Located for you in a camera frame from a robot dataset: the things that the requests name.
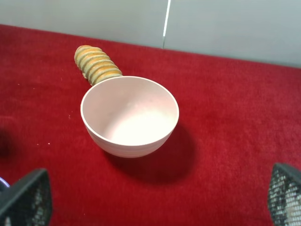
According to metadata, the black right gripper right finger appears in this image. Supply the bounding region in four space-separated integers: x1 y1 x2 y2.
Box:
267 163 301 226

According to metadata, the red tablecloth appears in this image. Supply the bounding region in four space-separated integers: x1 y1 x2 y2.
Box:
0 25 301 226

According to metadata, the spiral bread roll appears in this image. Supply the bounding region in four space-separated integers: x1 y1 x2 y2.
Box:
74 45 122 86

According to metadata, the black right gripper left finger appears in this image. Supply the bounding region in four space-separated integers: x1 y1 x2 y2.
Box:
0 168 52 226

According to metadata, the purple frying pan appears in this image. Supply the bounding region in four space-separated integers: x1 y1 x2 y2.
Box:
0 178 10 193

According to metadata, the pink ribbed bowl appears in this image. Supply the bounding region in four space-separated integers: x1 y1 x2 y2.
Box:
80 76 180 158

